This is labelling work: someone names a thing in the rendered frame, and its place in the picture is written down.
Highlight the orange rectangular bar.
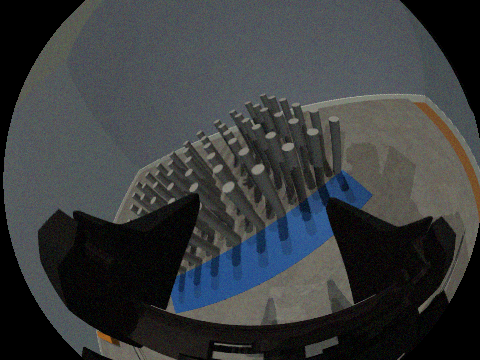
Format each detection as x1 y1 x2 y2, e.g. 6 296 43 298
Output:
97 332 120 345

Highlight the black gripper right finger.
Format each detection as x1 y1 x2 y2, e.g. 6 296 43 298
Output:
325 197 433 304

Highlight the blue flat strip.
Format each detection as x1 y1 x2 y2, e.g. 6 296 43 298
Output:
171 169 372 313

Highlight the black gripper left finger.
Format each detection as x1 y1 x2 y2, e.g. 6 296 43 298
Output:
72 193 200 309

